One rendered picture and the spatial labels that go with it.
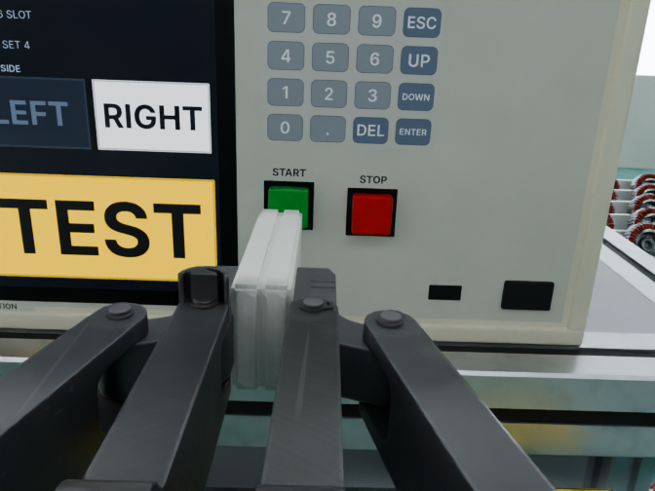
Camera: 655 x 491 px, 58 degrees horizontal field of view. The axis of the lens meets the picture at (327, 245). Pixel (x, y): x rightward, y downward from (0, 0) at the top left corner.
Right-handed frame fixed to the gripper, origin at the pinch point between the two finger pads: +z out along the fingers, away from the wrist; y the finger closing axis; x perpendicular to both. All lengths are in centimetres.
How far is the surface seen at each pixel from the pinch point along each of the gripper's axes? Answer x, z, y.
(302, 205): 0.2, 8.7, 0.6
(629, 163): -113, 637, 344
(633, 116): -61, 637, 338
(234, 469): -25.2, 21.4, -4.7
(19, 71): 5.5, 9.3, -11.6
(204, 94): 4.8, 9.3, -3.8
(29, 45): 6.5, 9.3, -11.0
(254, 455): -23.8, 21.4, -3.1
